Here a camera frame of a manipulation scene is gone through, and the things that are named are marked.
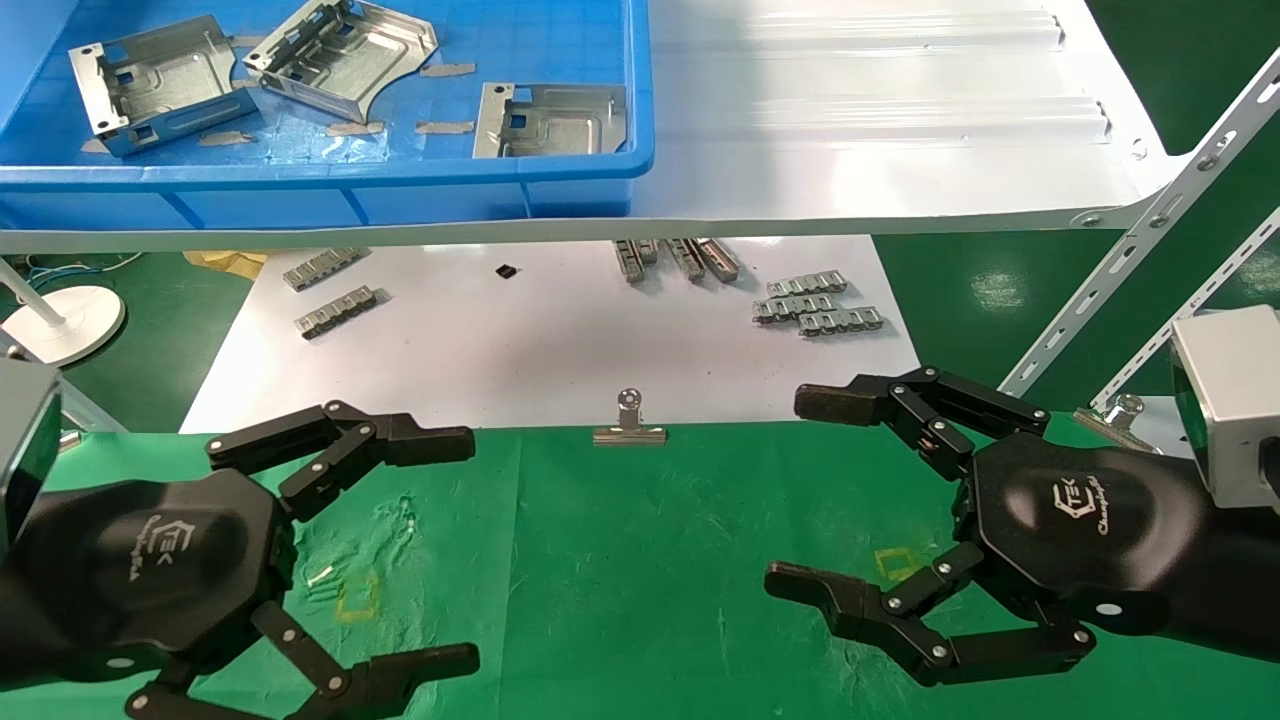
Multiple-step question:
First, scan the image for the green table cloth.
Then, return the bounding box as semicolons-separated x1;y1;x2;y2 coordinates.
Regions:
0;410;1280;720

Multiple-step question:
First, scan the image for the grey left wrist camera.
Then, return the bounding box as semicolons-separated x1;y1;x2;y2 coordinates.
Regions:
0;358;63;559

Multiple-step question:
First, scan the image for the yellow plastic bag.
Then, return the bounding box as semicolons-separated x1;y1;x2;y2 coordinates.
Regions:
183;250;269;281

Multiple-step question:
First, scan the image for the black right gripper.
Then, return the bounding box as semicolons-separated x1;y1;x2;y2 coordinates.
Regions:
765;365;1217;689

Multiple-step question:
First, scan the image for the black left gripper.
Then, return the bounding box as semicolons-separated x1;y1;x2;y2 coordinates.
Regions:
15;400;482;720

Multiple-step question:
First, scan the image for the blue plastic bin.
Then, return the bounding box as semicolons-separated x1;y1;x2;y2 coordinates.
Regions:
0;0;656;231

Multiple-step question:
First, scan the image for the white round lamp base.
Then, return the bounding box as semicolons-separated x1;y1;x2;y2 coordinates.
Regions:
0;260;126;368

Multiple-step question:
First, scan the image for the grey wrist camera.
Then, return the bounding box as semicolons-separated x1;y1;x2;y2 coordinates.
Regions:
0;358;63;559
1168;304;1280;513

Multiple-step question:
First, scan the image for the white metal shelf board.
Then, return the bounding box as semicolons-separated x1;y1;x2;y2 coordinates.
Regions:
0;0;1191;254

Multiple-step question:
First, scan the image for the sheet metal bracket part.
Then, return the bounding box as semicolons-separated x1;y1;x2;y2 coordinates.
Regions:
243;0;439;124
68;15;259;158
472;82;628;159

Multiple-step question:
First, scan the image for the grey metal clip strip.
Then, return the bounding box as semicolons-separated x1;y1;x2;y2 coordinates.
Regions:
767;270;849;297
753;293;837;324
798;306;885;337
295;286;383;340
283;248;367;292

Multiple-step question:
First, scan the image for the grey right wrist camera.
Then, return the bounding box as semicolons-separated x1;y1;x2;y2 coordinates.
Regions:
1168;304;1280;513

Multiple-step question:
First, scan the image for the perforated metal angle bar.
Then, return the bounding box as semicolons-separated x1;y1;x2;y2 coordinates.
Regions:
1090;208;1280;409
1000;75;1280;398

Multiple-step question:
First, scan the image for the white board sheet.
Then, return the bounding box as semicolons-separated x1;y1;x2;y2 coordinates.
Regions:
180;235;936;433

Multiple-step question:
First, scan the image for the thin floor cable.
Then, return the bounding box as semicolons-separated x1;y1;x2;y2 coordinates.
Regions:
22;252;143;288

